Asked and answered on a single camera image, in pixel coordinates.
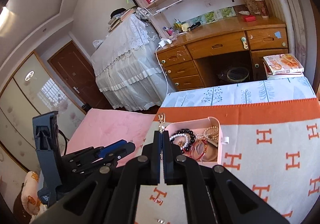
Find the pink jewelry tray box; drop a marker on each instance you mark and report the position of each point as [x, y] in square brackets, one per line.
[185, 134]

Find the wooden desk with drawers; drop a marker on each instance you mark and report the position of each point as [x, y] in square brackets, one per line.
[199, 58]

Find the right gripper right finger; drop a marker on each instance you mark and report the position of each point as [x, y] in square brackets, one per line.
[213, 194]

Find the gold hair clip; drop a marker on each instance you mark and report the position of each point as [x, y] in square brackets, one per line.
[161, 129]

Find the beige curtain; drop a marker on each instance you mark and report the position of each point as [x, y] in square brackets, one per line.
[301, 29]

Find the brown wooden door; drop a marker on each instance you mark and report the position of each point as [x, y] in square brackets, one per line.
[77, 73]

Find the sliding wardrobe doors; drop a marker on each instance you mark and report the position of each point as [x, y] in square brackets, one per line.
[31, 92]

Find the light blue patterned bedsheet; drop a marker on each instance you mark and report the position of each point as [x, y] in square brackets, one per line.
[282, 89]

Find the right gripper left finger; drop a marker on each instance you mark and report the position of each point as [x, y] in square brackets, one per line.
[110, 194]

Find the white charger with cable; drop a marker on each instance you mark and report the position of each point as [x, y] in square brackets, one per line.
[162, 43]

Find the red small box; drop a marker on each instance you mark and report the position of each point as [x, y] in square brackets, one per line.
[249, 18]

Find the pink bed cover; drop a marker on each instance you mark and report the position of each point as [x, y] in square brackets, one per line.
[104, 127]

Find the white strap smartwatch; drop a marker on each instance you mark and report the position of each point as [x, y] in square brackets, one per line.
[204, 151]

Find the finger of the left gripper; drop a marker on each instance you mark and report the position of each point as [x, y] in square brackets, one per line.
[105, 151]
[120, 153]

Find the orange beige H blanket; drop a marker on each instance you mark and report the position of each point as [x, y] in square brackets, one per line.
[273, 149]

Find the stack of magazines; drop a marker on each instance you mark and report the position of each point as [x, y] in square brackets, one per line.
[282, 66]

